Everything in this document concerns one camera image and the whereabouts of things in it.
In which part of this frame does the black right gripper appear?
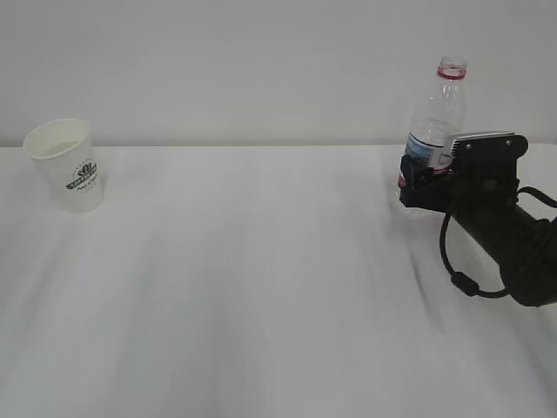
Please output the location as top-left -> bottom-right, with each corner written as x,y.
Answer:
399,155 -> 520,216

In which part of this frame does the clear plastic water bottle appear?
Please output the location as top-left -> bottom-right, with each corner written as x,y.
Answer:
405,56 -> 467,174

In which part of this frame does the white paper coffee cup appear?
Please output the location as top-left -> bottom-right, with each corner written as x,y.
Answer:
23,118 -> 103,212

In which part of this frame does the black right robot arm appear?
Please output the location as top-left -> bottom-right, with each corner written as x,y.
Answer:
399,156 -> 556,307

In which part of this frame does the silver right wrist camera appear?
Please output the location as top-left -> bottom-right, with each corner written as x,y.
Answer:
446,131 -> 528,188

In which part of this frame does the black right camera cable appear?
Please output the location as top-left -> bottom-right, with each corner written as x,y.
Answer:
439,185 -> 557,300

